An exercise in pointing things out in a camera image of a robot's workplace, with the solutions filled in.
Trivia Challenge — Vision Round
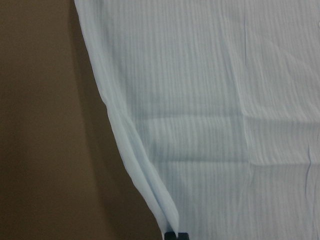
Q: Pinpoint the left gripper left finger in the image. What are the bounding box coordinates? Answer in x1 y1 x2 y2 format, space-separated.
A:
164 231 177 240

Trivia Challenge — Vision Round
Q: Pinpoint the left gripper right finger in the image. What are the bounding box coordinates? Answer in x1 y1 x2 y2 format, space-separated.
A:
177 232 189 240

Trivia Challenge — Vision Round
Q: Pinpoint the light blue button-up shirt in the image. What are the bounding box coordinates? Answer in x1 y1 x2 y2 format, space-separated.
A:
74 0 320 240

